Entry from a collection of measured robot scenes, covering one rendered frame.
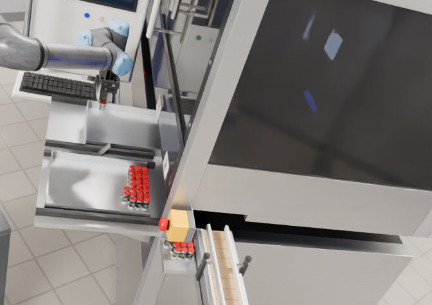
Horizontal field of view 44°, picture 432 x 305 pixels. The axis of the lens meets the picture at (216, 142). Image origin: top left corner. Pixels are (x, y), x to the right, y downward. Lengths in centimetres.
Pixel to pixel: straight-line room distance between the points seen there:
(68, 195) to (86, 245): 105
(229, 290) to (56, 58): 86
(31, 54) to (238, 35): 59
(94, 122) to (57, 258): 88
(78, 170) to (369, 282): 121
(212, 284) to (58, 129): 87
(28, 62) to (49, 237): 145
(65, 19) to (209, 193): 113
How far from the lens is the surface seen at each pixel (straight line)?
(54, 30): 249
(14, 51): 159
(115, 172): 197
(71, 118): 218
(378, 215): 197
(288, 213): 182
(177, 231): 165
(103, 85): 205
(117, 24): 196
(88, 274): 277
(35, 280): 273
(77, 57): 170
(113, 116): 223
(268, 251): 195
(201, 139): 153
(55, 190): 187
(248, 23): 135
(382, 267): 223
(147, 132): 219
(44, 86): 243
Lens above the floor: 219
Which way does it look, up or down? 35 degrees down
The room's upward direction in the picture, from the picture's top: 21 degrees clockwise
